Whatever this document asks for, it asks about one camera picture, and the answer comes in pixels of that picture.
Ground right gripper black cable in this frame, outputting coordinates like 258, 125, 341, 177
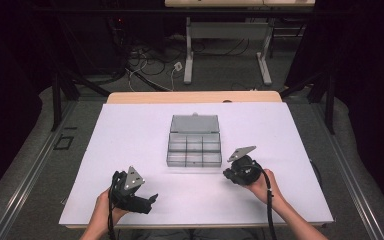
253, 159, 278, 240

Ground person's grey trousers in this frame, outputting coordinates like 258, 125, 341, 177
128, 227, 272, 240

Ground person's left hand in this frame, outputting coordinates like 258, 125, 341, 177
94, 188, 131, 231

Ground tangle of floor cables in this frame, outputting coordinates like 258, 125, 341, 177
123, 33, 184, 93

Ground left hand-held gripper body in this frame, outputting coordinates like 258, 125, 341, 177
109, 165, 148, 211

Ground black metal stand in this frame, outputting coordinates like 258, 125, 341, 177
50, 71, 112, 133
279, 71, 336, 135

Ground wooden table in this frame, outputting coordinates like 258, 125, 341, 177
59, 90, 335, 230

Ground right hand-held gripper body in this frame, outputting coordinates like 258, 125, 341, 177
227, 145, 264, 186

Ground dark curtain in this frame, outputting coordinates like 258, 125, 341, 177
0, 0, 53, 208
284, 0, 384, 214

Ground grey metal floor rail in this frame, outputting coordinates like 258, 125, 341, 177
0, 99, 78, 240
313, 103, 384, 240

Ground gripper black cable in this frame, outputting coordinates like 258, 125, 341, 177
253, 159, 278, 240
107, 170, 122, 240

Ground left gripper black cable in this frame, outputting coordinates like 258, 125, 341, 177
107, 170, 122, 240

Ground white-legged desk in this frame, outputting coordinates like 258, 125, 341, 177
164, 0, 316, 86

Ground person's right hand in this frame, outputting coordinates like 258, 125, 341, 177
244, 168, 286, 206

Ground clear grey compartment box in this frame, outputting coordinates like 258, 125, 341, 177
166, 113, 223, 168

